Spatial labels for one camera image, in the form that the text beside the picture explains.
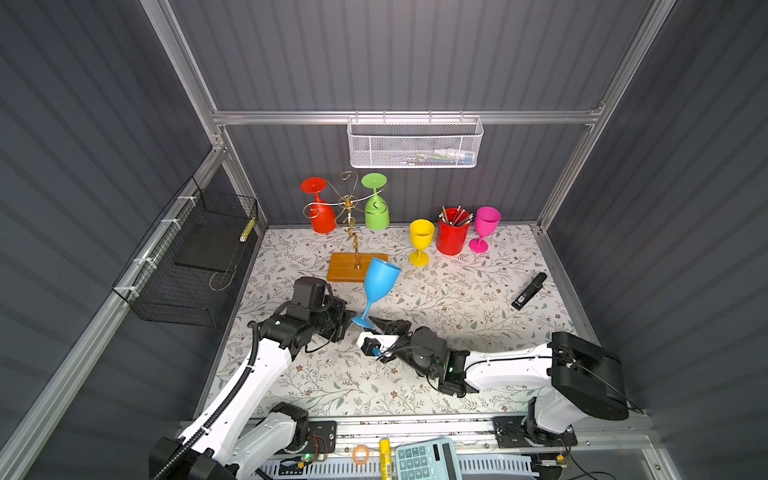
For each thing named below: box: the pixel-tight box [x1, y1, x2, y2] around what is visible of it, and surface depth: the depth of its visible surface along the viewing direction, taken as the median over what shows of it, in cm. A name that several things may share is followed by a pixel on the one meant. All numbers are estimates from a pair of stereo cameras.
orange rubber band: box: [352, 445, 370, 466], surface depth 72 cm
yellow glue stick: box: [379, 437, 392, 480], surface depth 71 cm
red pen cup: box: [436, 205, 474, 255], surface depth 107 cm
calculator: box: [394, 437, 463, 480], surface depth 70 cm
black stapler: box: [511, 272, 547, 311], surface depth 99 cm
